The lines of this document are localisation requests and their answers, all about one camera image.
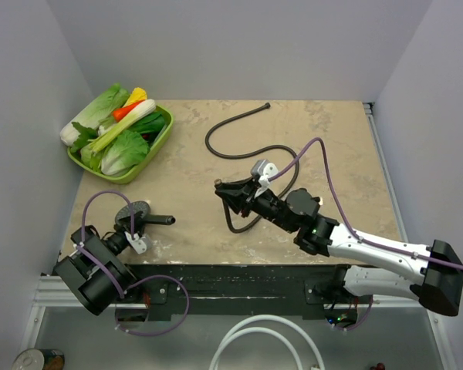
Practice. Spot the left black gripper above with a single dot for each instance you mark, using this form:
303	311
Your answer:
125	225

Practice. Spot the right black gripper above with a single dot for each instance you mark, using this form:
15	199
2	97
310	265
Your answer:
238	193

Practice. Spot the grey shower head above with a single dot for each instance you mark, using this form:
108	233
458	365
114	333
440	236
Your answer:
143	208

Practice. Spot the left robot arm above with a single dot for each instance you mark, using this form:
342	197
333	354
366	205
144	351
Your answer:
93	273

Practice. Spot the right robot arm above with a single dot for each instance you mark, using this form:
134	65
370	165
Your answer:
429	274

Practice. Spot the green lettuce toy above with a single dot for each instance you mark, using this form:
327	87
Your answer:
125	151

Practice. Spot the dark green vegetable toy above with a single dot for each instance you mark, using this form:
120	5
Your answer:
152	123

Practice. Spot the green plastic tray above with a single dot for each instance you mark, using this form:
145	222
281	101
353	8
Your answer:
133	172

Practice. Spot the orange carrot toy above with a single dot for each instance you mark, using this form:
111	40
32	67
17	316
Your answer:
120	113

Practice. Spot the napa cabbage toy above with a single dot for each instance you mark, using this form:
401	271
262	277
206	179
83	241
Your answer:
100	108

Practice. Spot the white leek toy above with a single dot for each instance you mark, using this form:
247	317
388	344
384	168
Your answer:
109	128

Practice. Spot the yellow pepper toy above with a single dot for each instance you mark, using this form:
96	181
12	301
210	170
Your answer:
138	94

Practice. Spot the tin can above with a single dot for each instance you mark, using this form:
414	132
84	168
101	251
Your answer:
39	359

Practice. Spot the red small object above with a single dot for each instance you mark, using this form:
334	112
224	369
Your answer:
378	366

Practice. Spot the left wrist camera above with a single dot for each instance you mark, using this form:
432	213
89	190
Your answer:
140	243

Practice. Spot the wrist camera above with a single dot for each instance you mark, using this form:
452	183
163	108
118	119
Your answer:
140	243
263	171

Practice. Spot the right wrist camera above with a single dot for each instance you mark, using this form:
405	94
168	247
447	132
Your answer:
263	171

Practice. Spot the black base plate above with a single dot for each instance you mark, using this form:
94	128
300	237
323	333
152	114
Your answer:
218	289

